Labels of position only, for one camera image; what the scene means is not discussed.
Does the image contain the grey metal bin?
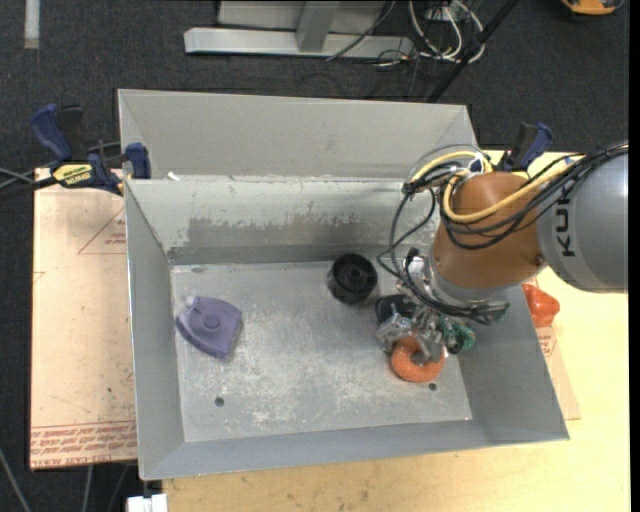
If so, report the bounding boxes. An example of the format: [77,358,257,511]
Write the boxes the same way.
[117,88,570,481]

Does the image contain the purple toy iron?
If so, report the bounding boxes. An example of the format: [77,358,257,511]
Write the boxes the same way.
[174,294,245,361]

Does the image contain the orange ring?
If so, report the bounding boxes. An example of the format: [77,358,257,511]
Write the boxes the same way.
[389,333,447,385]

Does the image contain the black ribbed wheel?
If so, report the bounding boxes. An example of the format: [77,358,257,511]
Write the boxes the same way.
[326,252,379,305]

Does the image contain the black rounded block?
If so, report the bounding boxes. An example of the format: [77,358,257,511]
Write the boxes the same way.
[375,294,417,325]

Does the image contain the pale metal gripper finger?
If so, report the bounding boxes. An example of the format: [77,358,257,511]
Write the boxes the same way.
[413,324,446,365]
[376,313,414,352]

